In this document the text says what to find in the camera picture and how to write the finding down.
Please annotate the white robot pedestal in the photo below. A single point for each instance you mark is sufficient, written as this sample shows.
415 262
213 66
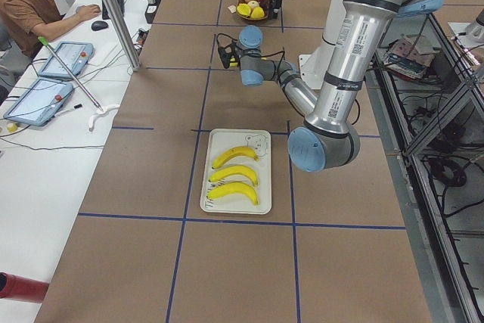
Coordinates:
314 66

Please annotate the yellow pear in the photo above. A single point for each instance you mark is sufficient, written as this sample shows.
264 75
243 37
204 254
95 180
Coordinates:
257 13

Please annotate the woven brown basket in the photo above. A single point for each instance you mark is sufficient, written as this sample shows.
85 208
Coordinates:
253 4

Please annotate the person in brown shirt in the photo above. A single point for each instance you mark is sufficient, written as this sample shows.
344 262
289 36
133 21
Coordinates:
28 20

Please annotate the black computer mouse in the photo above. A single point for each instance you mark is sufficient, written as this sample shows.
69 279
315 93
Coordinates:
99 25

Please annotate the blue teach pendant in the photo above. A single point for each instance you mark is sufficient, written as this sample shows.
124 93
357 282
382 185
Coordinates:
74 54
39 104

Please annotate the far blue teach pendant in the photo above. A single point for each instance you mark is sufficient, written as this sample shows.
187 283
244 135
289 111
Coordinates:
74 54

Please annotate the white curved plastic part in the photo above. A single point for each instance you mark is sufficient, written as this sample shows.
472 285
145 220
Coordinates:
103 110

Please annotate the aluminium frame post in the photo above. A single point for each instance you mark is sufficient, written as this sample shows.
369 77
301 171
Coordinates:
122 32

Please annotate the near blue teach pendant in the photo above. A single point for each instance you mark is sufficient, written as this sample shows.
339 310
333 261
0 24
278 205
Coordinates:
39 104

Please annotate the red fire extinguisher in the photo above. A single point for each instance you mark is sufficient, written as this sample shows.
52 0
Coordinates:
14 287

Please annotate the yellow starfruit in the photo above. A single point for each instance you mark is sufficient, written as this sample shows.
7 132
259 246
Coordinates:
244 10

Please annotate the white rectangular tray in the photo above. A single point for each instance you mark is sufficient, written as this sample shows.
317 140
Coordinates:
219 141

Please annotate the yellow banana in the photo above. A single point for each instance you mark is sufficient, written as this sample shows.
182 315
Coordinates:
229 154
234 188
229 171
233 62

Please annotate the metal rod green tip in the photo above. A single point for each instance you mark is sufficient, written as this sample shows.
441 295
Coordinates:
44 41

